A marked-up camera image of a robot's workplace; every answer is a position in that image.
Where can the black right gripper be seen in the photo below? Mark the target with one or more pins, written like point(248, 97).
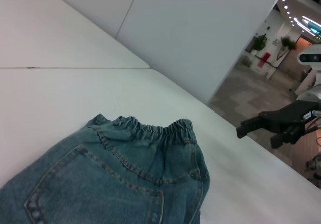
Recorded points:
point(288, 116)

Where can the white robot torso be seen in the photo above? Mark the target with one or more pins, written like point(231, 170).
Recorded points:
point(309, 81)

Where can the green potted plant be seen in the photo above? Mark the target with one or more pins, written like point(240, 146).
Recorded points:
point(288, 43)
point(260, 42)

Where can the blue denim shorts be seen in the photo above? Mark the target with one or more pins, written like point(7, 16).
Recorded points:
point(100, 171)

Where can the red sign board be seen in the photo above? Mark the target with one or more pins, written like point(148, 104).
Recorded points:
point(264, 59)

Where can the white robot head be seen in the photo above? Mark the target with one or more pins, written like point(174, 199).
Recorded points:
point(311, 55)

